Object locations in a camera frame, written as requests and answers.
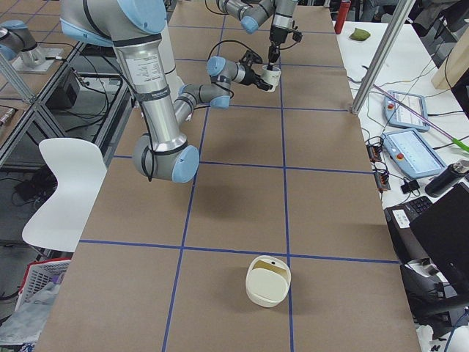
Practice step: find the grabber reach tool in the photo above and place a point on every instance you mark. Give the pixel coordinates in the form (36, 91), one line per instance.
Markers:
(453, 139)

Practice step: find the green bean bag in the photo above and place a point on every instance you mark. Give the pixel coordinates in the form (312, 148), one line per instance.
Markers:
(360, 35)

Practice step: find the white ceramic cup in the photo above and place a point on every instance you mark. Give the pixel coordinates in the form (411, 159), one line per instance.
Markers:
(271, 76)

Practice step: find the white plastic chair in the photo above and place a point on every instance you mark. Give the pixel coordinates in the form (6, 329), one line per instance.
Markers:
(79, 169)

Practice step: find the red cylinder bottle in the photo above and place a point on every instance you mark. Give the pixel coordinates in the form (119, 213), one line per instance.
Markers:
(341, 15)

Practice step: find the black keyboard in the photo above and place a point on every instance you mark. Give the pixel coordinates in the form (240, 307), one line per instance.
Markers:
(415, 207)

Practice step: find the teach pendant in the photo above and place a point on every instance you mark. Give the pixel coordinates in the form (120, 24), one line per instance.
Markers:
(412, 154)
(401, 118)

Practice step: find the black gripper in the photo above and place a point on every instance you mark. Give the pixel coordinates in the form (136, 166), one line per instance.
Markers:
(251, 76)
(277, 37)

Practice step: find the white camera pedestal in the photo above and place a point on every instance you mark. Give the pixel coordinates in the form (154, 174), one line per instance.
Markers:
(172, 55)

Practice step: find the aluminium frame post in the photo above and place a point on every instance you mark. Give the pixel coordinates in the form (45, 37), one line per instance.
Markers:
(400, 15)

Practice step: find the black monitor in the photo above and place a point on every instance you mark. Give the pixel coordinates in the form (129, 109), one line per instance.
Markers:
(442, 231)

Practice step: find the white laundry basket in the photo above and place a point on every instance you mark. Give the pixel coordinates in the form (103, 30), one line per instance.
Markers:
(38, 275)

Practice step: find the far teach pendant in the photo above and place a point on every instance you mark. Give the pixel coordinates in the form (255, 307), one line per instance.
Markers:
(401, 118)

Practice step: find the near teach pendant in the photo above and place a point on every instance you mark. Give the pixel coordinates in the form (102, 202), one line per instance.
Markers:
(412, 154)

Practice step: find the black water bottle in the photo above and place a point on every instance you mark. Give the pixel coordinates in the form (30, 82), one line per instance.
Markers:
(451, 175)

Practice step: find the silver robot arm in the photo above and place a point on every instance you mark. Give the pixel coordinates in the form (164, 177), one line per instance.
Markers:
(134, 30)
(251, 17)

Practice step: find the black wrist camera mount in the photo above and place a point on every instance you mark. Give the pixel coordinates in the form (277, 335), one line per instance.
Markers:
(249, 58)

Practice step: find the cream plastic basket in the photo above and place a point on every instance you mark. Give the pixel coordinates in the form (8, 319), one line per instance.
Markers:
(267, 281)

